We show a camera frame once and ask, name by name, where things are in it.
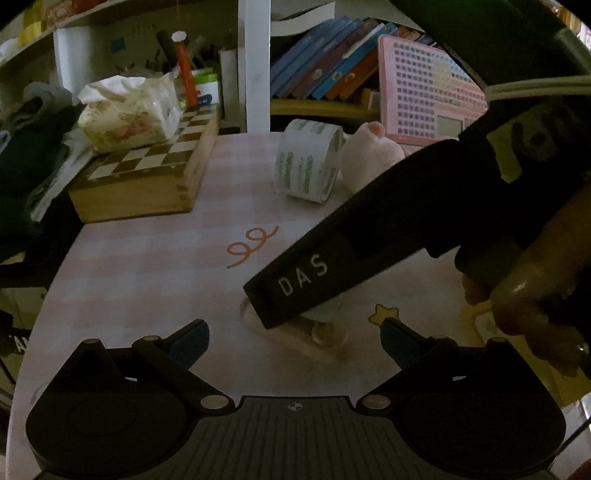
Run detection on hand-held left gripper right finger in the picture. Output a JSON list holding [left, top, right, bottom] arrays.
[[356, 318, 543, 412]]

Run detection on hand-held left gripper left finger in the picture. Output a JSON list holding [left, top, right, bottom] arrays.
[[44, 318, 234, 414]]

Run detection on pink plush pig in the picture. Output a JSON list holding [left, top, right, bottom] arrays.
[[341, 121, 407, 195]]

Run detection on pink oblong case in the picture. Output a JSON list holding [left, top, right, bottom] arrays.
[[240, 298, 348, 365]]

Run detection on white tape roll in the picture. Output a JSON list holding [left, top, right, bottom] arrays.
[[276, 119, 345, 204]]

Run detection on person's right hand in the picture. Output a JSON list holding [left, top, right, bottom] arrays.
[[462, 182, 591, 378]]

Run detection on pink checked tablecloth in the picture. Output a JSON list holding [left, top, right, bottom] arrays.
[[9, 131, 591, 462]]

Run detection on pink learning tablet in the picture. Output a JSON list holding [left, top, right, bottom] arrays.
[[377, 34, 491, 147]]

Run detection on wooden chess box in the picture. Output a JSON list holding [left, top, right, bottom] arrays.
[[68, 104, 221, 225]]

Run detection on row of blue books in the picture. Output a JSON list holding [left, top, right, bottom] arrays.
[[270, 16, 423, 101]]

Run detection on black keyboard with stand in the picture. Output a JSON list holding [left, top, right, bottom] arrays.
[[0, 258, 47, 416]]

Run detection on white bookshelf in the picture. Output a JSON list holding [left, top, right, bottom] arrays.
[[0, 0, 384, 134]]

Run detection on green white jar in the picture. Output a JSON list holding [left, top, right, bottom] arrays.
[[191, 69, 221, 108]]

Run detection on floral tissue pack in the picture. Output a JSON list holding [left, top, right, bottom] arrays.
[[77, 75, 182, 154]]

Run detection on pile of clothes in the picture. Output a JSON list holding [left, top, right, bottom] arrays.
[[0, 82, 86, 259]]

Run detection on white cable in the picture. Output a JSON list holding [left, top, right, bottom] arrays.
[[484, 76, 591, 100]]

